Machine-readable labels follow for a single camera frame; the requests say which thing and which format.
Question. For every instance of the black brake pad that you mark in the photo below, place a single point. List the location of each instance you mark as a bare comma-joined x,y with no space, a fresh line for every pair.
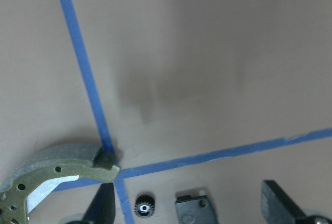
195,206

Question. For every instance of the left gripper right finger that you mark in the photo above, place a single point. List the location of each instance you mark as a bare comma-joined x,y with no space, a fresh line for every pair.
277,206

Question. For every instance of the brown paper table cover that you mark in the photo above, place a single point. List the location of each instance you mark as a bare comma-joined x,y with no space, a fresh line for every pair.
212,94

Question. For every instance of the green curved brake shoe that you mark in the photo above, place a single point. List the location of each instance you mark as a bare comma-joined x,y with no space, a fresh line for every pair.
38,176

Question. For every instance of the small black gear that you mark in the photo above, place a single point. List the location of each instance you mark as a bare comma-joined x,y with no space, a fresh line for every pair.
144,206

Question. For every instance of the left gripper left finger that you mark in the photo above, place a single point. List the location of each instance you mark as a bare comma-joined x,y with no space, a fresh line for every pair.
102,209

